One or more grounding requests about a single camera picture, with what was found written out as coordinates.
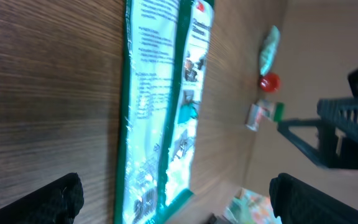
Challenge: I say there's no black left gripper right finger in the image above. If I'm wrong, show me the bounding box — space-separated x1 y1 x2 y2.
269 173 358 224

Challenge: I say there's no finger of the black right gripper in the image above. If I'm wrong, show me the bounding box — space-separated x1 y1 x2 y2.
317 98 358 143
277 119 337 168

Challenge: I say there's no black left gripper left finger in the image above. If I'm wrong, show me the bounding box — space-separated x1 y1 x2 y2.
0 173 84 224

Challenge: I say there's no red white tissue pack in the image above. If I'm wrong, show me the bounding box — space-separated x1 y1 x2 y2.
246 100 276 131

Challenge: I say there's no red green sauce bottle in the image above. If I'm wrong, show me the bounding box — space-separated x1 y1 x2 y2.
259 72 281 93

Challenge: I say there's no light green wipes pack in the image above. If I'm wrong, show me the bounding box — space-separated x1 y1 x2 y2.
259 26 281 77

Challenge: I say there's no green 3M package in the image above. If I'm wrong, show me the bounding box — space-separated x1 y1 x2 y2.
114 0 214 223

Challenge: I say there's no green lid jar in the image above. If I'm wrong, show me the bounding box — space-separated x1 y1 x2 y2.
273 102 285 122

